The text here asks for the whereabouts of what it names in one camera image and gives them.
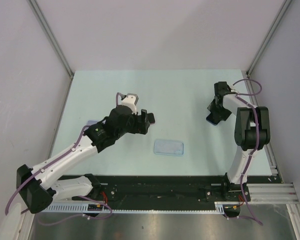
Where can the aluminium frame profile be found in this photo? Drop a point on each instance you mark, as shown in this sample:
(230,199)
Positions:
(282,193)

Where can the blue-edged black phone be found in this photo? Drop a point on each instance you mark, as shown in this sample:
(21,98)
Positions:
(213,119)

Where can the slotted cable duct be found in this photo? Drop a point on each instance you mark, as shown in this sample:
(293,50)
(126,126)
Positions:
(96,208)

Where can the lilac phone case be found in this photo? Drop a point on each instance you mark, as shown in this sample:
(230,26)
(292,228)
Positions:
(91,122)

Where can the purple-edged black phone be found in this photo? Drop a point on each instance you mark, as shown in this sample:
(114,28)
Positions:
(151,118)

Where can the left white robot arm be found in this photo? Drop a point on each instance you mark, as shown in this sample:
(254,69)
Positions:
(41,184)

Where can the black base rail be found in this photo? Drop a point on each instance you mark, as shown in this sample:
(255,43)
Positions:
(150,188)

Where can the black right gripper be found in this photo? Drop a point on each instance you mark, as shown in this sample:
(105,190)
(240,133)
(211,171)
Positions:
(223,115)

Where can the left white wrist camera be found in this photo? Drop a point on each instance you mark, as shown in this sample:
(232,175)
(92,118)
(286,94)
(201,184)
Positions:
(130,100)

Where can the light blue phone case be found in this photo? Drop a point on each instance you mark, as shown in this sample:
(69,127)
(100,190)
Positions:
(168,147)

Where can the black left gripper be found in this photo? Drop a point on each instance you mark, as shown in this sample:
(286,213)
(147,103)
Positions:
(140,127)

